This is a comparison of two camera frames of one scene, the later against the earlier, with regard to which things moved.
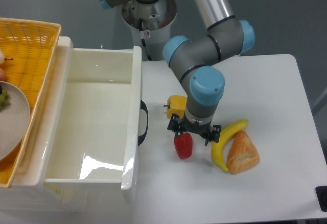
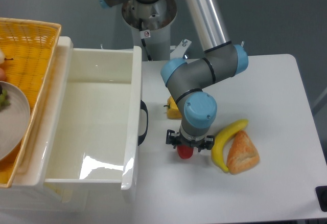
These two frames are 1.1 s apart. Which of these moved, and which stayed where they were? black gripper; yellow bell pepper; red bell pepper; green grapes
Moved: black gripper
Stayed: red bell pepper; green grapes; yellow bell pepper
